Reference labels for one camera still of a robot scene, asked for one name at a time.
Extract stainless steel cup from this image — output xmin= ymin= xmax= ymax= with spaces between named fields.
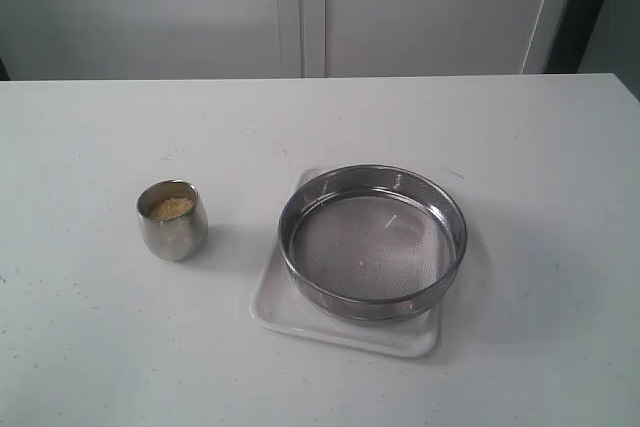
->
xmin=136 ymin=179 xmax=208 ymax=261

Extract white square tray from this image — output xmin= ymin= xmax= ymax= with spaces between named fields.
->
xmin=251 ymin=170 xmax=440 ymax=358

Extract white cabinet doors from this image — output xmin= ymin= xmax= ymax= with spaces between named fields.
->
xmin=1 ymin=0 xmax=568 ymax=80

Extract round metal sieve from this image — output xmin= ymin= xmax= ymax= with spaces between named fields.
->
xmin=277 ymin=165 xmax=468 ymax=322

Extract yellow and white grains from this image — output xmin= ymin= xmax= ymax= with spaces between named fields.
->
xmin=149 ymin=197 xmax=194 ymax=222

